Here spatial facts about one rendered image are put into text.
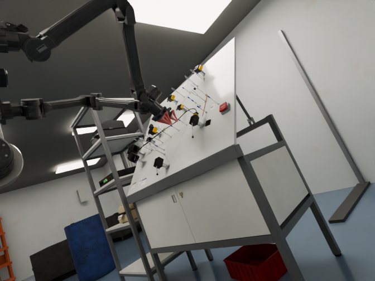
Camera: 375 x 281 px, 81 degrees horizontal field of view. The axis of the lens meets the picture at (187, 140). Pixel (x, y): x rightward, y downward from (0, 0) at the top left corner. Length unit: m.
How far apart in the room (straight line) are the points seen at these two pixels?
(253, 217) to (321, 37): 2.46
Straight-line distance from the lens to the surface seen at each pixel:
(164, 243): 1.84
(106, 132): 2.28
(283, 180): 1.43
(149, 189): 1.69
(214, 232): 1.43
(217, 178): 1.26
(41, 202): 9.08
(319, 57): 3.19
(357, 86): 3.08
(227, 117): 1.28
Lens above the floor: 0.78
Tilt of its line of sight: 10 degrees up
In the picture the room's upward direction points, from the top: 23 degrees counter-clockwise
